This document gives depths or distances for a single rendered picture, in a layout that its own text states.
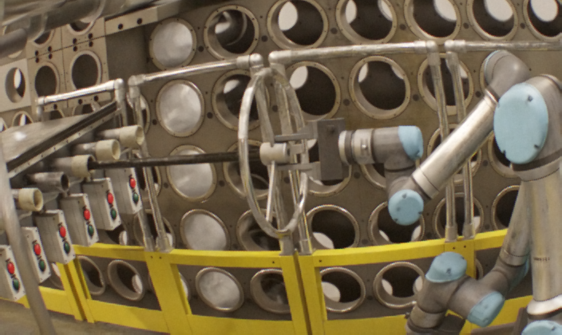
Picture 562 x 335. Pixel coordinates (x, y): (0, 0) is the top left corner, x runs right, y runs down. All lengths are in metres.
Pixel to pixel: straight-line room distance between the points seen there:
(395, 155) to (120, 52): 1.84
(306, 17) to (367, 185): 0.94
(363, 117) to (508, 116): 2.21
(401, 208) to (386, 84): 2.23
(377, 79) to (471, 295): 2.65
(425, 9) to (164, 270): 1.76
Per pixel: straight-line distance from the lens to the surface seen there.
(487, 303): 1.45
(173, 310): 3.06
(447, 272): 1.46
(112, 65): 3.45
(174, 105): 3.87
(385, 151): 1.93
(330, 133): 1.97
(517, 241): 1.50
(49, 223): 2.24
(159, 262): 2.99
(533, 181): 1.28
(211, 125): 3.64
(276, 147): 2.02
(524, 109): 1.23
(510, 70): 1.82
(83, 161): 2.30
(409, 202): 1.80
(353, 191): 3.52
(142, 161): 2.19
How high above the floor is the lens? 1.31
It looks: 12 degrees down
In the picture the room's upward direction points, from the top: 9 degrees counter-clockwise
